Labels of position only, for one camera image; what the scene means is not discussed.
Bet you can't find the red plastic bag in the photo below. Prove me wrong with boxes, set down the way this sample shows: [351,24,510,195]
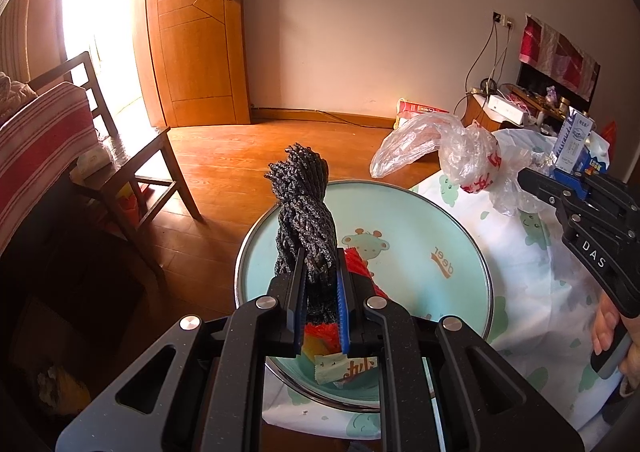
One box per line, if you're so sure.
[304,247,390,358]

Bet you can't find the white red-print paper wrapper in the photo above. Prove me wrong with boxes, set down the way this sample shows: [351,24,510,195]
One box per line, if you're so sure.
[314,352,378,385]

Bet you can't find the clear red-print plastic bag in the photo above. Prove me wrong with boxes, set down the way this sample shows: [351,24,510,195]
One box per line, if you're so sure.
[370,112,554,216]

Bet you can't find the black foam net sleeve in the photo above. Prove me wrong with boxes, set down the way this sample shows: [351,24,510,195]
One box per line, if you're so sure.
[266,143,338,325]

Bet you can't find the yellow sponge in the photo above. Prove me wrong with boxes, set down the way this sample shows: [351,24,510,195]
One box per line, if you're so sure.
[302,333,329,362]

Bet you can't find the mint cartoon trash bin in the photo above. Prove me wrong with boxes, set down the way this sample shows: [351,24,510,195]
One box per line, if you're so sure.
[234,180,495,412]

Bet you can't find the right hand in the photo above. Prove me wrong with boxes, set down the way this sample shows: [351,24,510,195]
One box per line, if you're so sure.
[591,292,639,397]

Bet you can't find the blue gable-top milk carton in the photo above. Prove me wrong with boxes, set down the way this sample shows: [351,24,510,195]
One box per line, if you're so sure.
[574,131,611,175]

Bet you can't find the white tall milk carton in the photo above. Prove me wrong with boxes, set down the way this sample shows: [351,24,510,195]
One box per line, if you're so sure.
[553,108,593,174]

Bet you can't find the red bag beside desk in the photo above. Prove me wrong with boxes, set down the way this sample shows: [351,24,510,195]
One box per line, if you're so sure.
[600,121,617,157]

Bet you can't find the cluttered dark wooden desk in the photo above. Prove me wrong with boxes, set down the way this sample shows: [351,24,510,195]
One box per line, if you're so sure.
[499,62,594,133]

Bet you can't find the white router box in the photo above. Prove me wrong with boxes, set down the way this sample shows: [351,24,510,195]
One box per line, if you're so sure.
[484,95,528,126]

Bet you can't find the small wooden side cabinet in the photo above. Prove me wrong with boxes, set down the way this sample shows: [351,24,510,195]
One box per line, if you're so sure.
[462,95,502,131]

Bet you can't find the green-patterned white bed sheet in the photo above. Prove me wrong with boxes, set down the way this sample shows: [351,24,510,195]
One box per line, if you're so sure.
[260,127,632,452]

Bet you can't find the red white hanging cloth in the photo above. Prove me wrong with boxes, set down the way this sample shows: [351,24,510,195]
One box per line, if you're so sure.
[518,14,601,102]

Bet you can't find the red gift box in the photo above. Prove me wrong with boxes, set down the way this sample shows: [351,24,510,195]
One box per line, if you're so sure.
[394,98,447,129]

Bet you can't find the dark wooden chair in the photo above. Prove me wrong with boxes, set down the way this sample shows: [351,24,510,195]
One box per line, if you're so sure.
[27,50,204,278]

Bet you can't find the tissue pack on chair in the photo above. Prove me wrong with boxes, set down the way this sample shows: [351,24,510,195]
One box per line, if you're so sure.
[76,146,112,178]

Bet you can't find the red striped blanket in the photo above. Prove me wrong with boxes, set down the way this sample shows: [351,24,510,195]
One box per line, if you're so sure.
[0,82,99,247]

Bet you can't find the brown wooden door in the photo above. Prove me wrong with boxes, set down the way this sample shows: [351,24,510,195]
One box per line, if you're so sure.
[145,0,250,127]

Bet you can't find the bundled clothes pile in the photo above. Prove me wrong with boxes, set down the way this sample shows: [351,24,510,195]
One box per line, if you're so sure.
[0,72,37,125]

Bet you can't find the wall power outlet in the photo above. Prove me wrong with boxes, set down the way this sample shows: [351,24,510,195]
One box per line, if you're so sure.
[492,12,513,29]

